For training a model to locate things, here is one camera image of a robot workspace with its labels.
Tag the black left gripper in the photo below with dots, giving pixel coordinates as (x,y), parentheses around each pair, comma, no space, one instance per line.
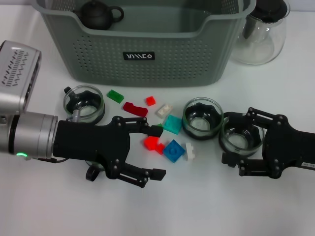
(86,140)

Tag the glass carafe with black lid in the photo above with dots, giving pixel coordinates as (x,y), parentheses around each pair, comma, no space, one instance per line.
(261,49)

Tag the dark clay teapot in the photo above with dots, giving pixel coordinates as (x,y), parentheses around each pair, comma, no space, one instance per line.
(96,14)

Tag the large red-orange toy brick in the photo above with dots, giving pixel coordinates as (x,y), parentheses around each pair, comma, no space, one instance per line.
(150,142)

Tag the translucent green brick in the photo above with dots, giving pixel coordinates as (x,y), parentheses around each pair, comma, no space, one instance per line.
(115,96)

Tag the dark red long brick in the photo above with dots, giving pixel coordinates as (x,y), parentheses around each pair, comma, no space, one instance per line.
(134,109)

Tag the glass teacup with black holder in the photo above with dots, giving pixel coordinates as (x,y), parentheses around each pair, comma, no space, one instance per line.
(85,96)
(88,177)
(233,145)
(197,108)

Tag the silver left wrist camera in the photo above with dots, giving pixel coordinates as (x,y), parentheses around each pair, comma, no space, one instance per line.
(14,73)

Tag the small red toy brick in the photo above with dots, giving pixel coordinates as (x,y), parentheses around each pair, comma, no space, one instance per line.
(160,148)
(150,101)

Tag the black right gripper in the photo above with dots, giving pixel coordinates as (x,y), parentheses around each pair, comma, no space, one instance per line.
(288,150)

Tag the blue square toy plate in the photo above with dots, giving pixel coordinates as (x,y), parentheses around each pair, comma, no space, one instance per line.
(174,151)

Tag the white toy brick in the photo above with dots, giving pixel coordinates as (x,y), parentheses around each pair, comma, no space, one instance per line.
(190,152)
(163,110)

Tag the grey-green perforated storage bin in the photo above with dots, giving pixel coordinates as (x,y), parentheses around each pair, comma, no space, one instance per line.
(172,68)

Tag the teal square toy plate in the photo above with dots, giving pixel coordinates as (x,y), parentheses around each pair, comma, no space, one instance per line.
(172,124)

